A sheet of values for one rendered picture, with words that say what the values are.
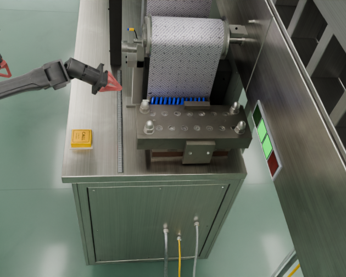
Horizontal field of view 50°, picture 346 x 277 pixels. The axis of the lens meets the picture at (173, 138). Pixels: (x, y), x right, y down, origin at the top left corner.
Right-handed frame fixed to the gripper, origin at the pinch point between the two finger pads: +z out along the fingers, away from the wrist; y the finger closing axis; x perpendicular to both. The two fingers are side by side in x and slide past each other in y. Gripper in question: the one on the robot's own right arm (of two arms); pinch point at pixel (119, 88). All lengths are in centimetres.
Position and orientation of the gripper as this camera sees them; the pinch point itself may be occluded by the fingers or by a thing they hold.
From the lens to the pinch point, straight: 134.2
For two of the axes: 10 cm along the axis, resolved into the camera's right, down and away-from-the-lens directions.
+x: 5.9, -5.6, -5.8
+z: 8.0, 3.2, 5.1
